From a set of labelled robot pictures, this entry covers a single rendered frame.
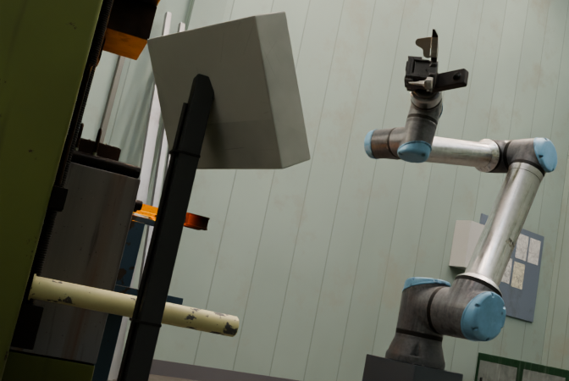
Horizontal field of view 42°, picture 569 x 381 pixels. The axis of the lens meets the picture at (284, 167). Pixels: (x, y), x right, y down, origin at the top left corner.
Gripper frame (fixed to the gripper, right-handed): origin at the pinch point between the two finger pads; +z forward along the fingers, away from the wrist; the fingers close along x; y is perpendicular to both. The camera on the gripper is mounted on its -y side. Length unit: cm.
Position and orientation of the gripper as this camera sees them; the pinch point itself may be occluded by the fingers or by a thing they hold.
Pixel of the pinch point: (432, 54)
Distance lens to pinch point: 193.7
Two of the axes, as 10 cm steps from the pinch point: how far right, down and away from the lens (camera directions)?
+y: -9.6, -1.3, 2.5
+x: 2.0, -9.4, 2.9
